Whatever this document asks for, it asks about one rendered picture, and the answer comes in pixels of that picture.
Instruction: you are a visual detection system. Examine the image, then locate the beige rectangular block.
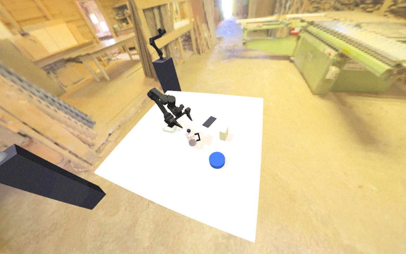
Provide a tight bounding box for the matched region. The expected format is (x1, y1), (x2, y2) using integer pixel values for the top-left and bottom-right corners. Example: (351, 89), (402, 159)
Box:
(219, 125), (228, 141)

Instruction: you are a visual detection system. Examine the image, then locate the glass french press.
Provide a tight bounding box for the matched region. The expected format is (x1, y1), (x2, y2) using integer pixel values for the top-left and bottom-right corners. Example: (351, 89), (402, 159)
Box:
(185, 129), (201, 148)

